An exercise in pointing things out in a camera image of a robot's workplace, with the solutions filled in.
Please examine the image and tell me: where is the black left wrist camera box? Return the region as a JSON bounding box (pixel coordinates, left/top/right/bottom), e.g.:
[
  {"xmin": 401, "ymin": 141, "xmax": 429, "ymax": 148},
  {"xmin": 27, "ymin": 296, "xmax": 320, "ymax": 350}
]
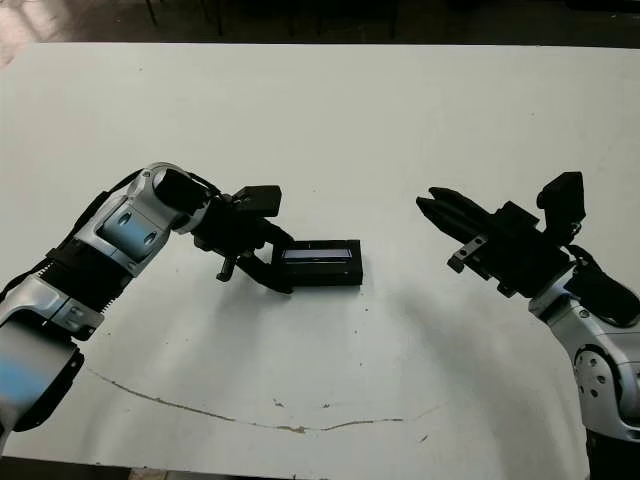
[{"xmin": 233, "ymin": 184, "xmax": 283, "ymax": 220}]

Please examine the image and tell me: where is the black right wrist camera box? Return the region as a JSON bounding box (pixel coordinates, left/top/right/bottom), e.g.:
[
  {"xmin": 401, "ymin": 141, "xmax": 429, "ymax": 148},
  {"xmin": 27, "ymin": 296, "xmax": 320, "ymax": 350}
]
[{"xmin": 536, "ymin": 170, "xmax": 588, "ymax": 236}]

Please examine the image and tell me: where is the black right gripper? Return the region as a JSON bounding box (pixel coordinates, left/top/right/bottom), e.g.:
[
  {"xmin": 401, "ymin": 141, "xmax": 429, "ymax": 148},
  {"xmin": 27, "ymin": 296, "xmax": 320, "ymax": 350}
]
[{"xmin": 415, "ymin": 186, "xmax": 574, "ymax": 299}]

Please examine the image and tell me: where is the black box with label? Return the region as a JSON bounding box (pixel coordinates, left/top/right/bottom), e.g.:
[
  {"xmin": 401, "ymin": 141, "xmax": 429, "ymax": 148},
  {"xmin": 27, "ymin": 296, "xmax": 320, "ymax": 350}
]
[{"xmin": 269, "ymin": 238, "xmax": 364, "ymax": 288}]

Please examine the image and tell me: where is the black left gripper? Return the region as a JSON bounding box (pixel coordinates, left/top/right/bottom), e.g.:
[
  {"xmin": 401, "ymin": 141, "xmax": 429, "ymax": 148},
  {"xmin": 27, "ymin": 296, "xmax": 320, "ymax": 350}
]
[{"xmin": 191, "ymin": 194, "xmax": 297, "ymax": 296}]

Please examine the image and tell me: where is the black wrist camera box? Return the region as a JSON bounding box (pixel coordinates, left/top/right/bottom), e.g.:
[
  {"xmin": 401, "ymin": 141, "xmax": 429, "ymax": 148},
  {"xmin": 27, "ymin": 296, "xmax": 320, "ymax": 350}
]
[
  {"xmin": 536, "ymin": 170, "xmax": 588, "ymax": 236},
  {"xmin": 233, "ymin": 184, "xmax": 283, "ymax": 220}
]

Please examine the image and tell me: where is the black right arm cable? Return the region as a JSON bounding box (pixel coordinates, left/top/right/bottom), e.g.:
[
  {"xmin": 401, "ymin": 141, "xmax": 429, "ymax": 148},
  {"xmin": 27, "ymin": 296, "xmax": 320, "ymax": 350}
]
[{"xmin": 564, "ymin": 222, "xmax": 609, "ymax": 274}]

